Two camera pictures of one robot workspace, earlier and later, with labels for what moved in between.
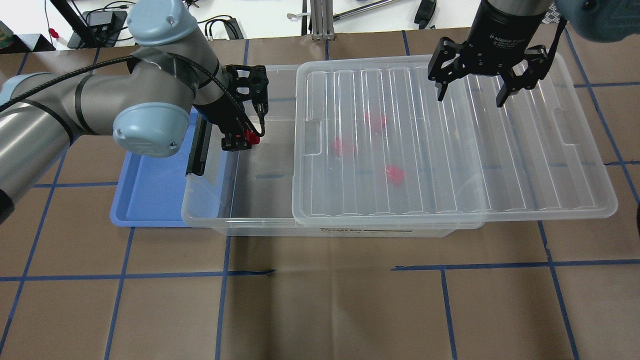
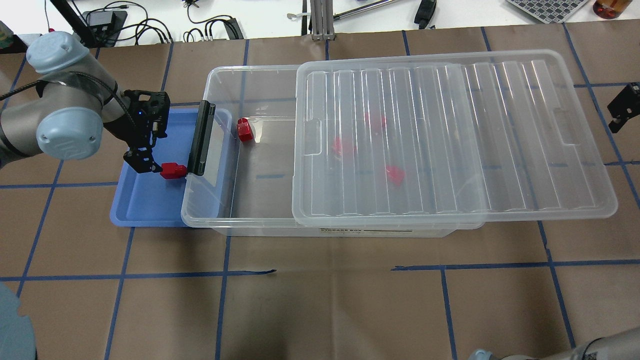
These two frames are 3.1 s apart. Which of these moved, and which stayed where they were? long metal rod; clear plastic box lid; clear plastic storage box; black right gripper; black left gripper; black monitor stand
Moved: black left gripper; black right gripper
Stayed: black monitor stand; long metal rod; clear plastic storage box; clear plastic box lid
